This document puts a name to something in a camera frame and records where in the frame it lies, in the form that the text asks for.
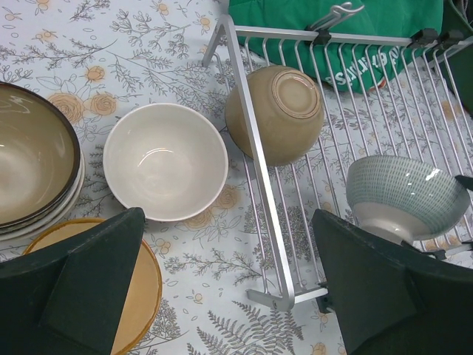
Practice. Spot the green divided organizer tray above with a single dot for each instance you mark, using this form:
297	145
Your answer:
460	62

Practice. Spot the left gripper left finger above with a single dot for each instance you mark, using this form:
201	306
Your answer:
86	302

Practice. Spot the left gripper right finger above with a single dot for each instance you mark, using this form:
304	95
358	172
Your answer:
390	299

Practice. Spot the beige bowl back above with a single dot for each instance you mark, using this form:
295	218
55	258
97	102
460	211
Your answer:
56	214

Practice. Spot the metal wire dish rack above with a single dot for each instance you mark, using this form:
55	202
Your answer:
267	247

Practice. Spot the green cloth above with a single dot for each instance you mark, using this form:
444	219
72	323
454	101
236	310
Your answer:
355	67

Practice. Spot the dark brown patterned bowl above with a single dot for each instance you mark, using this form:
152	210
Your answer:
40	156

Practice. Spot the beige bowl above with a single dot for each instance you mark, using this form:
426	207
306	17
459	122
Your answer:
56	214
289	112
145	289

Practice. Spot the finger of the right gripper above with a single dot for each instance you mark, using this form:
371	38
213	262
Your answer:
465	181

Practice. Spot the red floral bowl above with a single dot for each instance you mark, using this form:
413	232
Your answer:
167	159

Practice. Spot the mint green dotted bowl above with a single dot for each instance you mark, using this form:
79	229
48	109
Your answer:
402	199

